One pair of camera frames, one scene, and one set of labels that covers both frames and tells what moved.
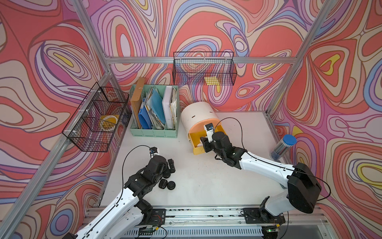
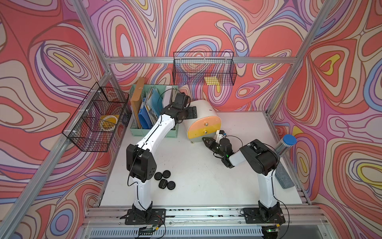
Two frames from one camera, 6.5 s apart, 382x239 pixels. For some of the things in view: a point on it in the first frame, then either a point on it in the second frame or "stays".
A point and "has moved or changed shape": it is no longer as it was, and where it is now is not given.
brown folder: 136,101 stays
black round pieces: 163,183 stays
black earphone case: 166,174 stays
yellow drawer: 194,139 has moved or changed shape
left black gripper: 171,164 to 189,109
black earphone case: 171,185 stays
